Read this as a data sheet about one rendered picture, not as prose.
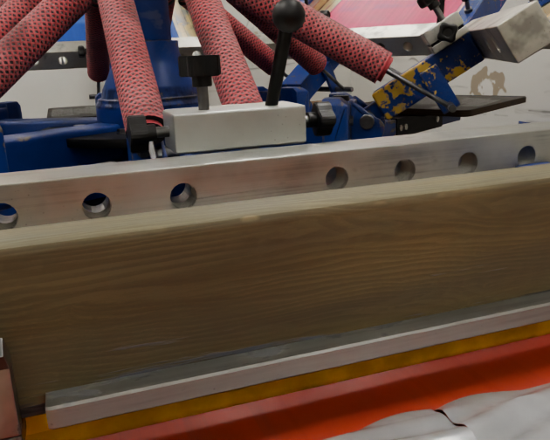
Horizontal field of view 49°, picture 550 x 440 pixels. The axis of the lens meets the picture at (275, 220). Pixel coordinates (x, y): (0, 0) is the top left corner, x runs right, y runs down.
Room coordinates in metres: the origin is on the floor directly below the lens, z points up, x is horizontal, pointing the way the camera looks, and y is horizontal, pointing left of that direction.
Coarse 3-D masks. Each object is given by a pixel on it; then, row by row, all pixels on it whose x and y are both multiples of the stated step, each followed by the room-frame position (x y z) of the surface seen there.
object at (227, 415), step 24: (336, 384) 0.29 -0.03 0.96; (360, 384) 0.29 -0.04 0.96; (384, 384) 0.28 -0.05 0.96; (240, 408) 0.27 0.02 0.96; (264, 408) 0.27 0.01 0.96; (288, 408) 0.27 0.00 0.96; (312, 408) 0.27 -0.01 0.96; (336, 408) 0.26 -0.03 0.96; (360, 408) 0.26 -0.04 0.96; (384, 408) 0.26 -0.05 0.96; (408, 408) 0.26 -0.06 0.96; (120, 432) 0.25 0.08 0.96; (144, 432) 0.25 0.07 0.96; (168, 432) 0.25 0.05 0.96; (192, 432) 0.25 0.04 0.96; (216, 432) 0.25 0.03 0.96; (240, 432) 0.25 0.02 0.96; (264, 432) 0.25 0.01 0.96; (288, 432) 0.25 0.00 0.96; (312, 432) 0.25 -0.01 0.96; (336, 432) 0.24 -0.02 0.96
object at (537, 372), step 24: (456, 360) 0.31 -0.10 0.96; (480, 360) 0.31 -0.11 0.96; (504, 360) 0.30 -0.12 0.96; (528, 360) 0.30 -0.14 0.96; (408, 384) 0.28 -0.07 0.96; (432, 384) 0.28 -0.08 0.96; (456, 384) 0.28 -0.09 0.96; (480, 384) 0.28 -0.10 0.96; (504, 384) 0.28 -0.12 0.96; (528, 384) 0.28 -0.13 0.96; (432, 408) 0.26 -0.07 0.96
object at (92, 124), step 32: (96, 96) 1.37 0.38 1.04; (288, 96) 1.29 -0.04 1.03; (352, 96) 1.10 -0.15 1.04; (0, 128) 0.81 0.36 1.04; (32, 128) 1.11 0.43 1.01; (64, 128) 0.97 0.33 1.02; (96, 128) 0.98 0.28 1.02; (352, 128) 0.98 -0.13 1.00; (0, 160) 0.80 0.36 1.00; (32, 160) 0.89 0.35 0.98; (64, 160) 0.93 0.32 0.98; (96, 160) 0.97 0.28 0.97; (128, 160) 0.77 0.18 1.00
